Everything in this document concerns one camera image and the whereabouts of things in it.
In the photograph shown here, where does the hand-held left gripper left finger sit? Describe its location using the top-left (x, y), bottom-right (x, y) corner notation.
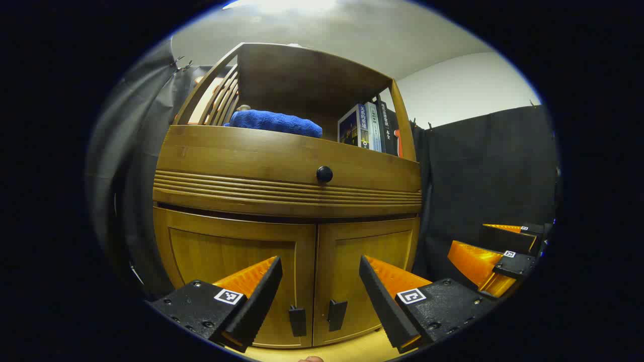
top-left (150, 255), bottom-right (283, 353)

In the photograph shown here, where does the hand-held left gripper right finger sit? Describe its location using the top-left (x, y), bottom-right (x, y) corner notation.
top-left (359, 254), bottom-right (499, 354)

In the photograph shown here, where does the black door handle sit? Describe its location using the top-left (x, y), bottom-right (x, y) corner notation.
top-left (328, 300), bottom-right (348, 332)
top-left (288, 306), bottom-right (307, 337)

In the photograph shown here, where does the wooden shoe cabinet door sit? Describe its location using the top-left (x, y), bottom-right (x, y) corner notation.
top-left (313, 217), bottom-right (421, 347)
top-left (153, 207), bottom-right (316, 349)

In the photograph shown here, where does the wooden double-door shoe cabinet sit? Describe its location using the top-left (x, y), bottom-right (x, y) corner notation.
top-left (152, 42), bottom-right (423, 349)

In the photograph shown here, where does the black backdrop cloth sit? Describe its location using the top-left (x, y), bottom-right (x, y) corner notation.
top-left (86, 38), bottom-right (559, 302)

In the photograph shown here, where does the wooden ribbed drawer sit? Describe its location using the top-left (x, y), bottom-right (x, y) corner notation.
top-left (153, 125), bottom-right (423, 219)

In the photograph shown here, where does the pale blue spine book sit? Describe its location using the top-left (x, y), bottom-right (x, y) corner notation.
top-left (363, 102), bottom-right (383, 152)

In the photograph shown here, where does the blue folded towel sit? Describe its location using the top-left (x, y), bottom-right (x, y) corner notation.
top-left (224, 110), bottom-right (324, 139)

